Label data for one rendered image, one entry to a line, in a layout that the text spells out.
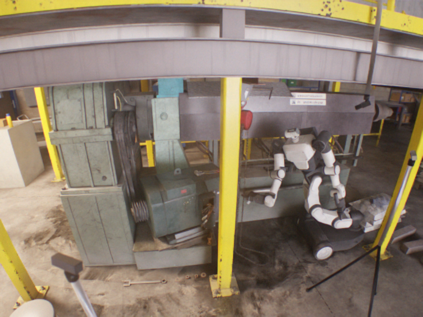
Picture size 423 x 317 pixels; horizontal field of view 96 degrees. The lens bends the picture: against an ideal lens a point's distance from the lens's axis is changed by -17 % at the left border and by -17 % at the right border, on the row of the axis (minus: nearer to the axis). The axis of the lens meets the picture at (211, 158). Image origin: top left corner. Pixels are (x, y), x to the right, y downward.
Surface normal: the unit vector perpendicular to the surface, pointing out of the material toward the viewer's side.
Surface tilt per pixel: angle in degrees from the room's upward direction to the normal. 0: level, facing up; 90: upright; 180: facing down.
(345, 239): 0
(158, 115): 90
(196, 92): 30
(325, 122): 90
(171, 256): 90
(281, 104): 78
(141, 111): 70
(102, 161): 90
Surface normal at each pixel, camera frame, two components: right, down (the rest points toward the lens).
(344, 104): 0.16, 0.18
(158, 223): 0.48, 0.33
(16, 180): 0.16, 0.38
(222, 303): 0.00, -0.92
